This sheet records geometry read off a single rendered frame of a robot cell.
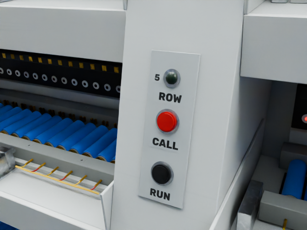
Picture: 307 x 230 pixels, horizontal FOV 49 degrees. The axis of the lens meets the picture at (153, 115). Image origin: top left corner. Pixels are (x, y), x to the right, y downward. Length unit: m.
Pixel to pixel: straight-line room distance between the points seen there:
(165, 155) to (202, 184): 0.04
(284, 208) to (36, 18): 0.29
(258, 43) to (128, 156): 0.14
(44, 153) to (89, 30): 0.17
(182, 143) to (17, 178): 0.23
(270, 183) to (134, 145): 0.17
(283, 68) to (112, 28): 0.14
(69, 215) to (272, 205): 0.20
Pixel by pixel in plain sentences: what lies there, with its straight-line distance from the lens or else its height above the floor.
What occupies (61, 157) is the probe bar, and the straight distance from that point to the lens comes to 0.40.
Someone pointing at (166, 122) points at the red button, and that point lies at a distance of 0.26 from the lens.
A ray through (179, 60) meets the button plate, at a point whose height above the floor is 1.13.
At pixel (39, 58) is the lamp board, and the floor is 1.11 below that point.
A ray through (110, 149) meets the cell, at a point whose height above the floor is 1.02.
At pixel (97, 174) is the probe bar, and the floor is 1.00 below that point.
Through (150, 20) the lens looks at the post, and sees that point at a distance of 0.27.
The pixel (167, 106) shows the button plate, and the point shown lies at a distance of 0.26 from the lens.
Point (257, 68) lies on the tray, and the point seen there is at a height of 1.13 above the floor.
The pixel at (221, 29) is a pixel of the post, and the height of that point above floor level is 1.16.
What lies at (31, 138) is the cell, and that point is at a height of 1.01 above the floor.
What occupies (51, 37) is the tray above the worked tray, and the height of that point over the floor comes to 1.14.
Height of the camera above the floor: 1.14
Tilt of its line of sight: 11 degrees down
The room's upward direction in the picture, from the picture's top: 5 degrees clockwise
